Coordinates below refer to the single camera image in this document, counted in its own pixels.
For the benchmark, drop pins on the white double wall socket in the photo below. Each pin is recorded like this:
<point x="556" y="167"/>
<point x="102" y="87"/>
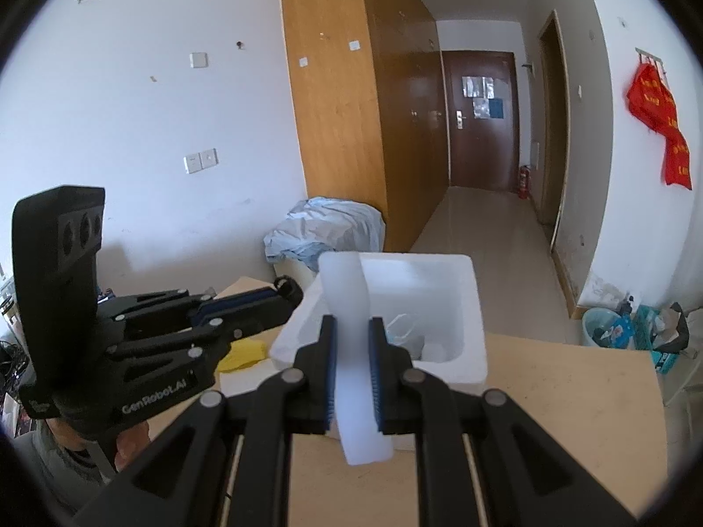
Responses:
<point x="201" y="161"/>

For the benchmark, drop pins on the white wall switch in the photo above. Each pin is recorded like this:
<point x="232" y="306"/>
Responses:
<point x="198" y="60"/>

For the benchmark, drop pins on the person's left forearm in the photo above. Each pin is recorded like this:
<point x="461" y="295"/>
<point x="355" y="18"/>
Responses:
<point x="55" y="466"/>

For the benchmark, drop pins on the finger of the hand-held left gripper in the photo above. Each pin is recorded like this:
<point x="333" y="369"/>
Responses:
<point x="219" y="335"/>
<point x="165" y="307"/>

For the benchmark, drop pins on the white foam box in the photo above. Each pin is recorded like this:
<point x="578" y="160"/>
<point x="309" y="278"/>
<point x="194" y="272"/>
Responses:
<point x="456" y="340"/>

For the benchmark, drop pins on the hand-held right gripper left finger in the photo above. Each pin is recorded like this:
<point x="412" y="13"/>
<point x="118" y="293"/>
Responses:
<point x="329" y="373"/>

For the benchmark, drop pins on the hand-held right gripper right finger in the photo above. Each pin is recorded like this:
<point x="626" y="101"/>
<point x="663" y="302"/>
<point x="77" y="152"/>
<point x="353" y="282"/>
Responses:
<point x="376" y="373"/>

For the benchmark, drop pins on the red fire extinguisher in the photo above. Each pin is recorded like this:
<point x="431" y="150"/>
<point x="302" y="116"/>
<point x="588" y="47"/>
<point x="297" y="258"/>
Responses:
<point x="525" y="184"/>

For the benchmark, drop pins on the paper notices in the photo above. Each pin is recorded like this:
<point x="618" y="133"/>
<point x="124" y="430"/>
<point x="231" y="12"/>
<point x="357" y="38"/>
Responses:
<point x="482" y="96"/>

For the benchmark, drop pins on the white foam tube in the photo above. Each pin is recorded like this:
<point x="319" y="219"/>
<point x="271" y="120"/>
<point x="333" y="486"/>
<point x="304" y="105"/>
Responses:
<point x="351" y="340"/>

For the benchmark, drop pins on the light brown door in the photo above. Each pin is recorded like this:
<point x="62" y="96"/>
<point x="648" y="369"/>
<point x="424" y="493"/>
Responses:
<point x="552" y="148"/>

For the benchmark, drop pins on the light blue bedding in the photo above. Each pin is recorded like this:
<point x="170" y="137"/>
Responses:
<point x="329" y="225"/>

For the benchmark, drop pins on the metal wall hook rack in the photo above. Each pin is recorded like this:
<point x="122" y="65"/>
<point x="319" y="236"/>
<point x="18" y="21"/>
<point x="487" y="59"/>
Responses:
<point x="650" y="56"/>

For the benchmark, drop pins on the dark brown door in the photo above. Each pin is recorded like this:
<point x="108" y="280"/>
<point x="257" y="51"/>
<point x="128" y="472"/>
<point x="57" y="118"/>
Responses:
<point x="478" y="153"/>

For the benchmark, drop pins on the dark bag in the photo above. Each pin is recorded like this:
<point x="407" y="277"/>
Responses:
<point x="673" y="329"/>

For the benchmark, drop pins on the yellow sponge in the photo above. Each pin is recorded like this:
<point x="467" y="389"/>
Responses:
<point x="241" y="357"/>

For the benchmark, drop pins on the wooden wardrobe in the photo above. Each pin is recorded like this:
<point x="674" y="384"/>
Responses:
<point x="340" y="121"/>

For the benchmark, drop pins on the red printed bag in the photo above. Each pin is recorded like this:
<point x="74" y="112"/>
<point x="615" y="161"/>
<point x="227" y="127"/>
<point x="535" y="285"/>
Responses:
<point x="651" y="99"/>
<point x="678" y="162"/>

